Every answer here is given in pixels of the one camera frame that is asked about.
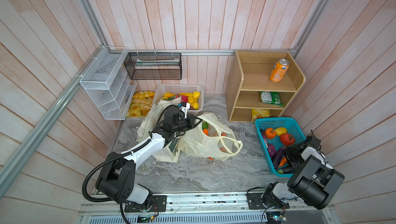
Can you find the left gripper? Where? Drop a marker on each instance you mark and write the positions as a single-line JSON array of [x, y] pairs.
[[191, 123]]

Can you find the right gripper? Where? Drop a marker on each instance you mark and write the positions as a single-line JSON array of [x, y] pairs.
[[286, 152]]

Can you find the toy carrot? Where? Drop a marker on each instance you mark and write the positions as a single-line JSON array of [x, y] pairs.
[[205, 128]]

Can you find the yellow plastic grocery bag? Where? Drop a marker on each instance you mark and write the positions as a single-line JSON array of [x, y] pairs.
[[220, 145]]

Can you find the orange toy pumpkin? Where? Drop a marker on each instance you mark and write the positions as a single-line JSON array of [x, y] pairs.
[[270, 133]]

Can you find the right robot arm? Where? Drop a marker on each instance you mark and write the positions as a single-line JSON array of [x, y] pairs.
[[315, 182]]

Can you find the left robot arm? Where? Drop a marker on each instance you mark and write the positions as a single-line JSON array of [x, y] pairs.
[[117, 173]]

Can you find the red toy tomato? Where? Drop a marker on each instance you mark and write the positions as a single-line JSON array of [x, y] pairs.
[[287, 139]]

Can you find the purple toy eggplant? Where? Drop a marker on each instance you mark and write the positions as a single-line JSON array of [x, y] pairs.
[[276, 159]]

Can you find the purple toy onion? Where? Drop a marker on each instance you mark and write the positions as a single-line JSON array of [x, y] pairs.
[[271, 150]]

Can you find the yellow toy pepper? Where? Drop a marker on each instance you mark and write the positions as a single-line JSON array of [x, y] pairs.
[[280, 131]]

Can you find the teal plastic basket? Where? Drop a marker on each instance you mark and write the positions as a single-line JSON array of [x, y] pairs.
[[277, 122]]

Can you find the red toy dragon fruit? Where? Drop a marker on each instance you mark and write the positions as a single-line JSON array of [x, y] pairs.
[[182, 98]]

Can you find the yellow toy lemon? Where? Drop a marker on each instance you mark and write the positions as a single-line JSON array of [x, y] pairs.
[[196, 95]]

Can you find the yellow toy fruit left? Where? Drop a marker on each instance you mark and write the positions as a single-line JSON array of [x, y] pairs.
[[168, 95]]

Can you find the yellow chips packet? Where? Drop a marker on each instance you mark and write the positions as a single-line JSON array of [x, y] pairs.
[[259, 113]]

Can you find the green snack packet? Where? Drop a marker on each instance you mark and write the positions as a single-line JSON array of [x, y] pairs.
[[272, 98]]

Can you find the yellow bread tray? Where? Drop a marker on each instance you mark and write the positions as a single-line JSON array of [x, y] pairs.
[[141, 104]]

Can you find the wooden shelf unit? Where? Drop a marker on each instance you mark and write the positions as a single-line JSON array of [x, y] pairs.
[[250, 75]]

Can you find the orange soda can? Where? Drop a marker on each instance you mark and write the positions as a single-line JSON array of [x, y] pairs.
[[279, 70]]

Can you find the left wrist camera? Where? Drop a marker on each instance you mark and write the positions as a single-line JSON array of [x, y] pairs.
[[184, 107]]

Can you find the black wire mesh basket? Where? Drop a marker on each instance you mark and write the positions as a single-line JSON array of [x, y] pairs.
[[154, 65]]

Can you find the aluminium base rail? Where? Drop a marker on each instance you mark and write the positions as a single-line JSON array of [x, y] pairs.
[[206, 208]]

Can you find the white wire mesh shelf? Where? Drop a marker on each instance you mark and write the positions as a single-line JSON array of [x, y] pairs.
[[108, 84]]

